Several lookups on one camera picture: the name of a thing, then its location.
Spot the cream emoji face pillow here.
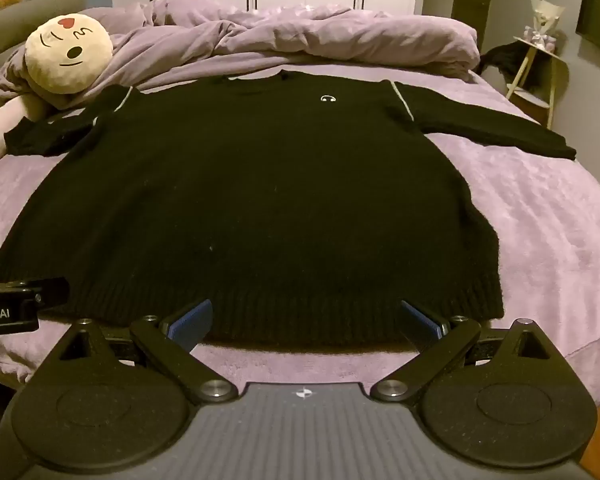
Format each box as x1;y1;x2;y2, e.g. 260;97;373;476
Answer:
24;15;114;96

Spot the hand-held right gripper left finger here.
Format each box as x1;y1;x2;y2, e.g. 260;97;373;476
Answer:
55;299;238;406

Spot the black knit sweater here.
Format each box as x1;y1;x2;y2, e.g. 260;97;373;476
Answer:
0;70;578;347

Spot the dark cloth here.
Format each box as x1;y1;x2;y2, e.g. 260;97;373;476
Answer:
479;42;556;93

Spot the olive padded headboard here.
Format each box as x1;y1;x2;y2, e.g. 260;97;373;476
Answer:
0;0;88;56

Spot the wrapped flower bouquet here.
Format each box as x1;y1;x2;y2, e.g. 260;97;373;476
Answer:
525;0;567;51

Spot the purple duvet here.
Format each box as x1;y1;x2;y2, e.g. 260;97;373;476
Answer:
0;0;481;111

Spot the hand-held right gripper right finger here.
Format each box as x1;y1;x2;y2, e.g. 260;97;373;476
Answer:
370;300;556;403

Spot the white side table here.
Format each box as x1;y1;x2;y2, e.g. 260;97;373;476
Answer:
505;36;570;128

